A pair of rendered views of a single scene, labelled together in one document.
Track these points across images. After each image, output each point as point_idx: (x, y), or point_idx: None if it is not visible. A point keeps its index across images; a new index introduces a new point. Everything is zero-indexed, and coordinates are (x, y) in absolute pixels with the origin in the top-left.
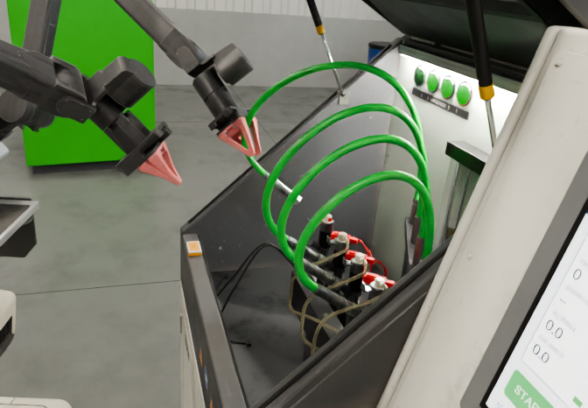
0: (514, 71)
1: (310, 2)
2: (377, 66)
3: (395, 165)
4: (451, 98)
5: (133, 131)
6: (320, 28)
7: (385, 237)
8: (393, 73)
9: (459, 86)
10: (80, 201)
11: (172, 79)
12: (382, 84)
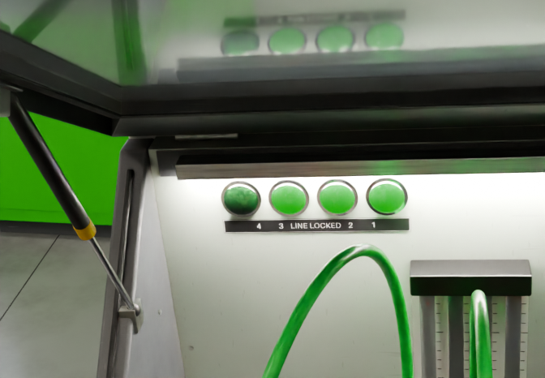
0: (489, 139)
1: (67, 191)
2: (143, 222)
3: (224, 356)
4: (353, 210)
5: None
6: (92, 226)
7: None
8: (155, 214)
9: (375, 189)
10: None
11: None
12: (153, 244)
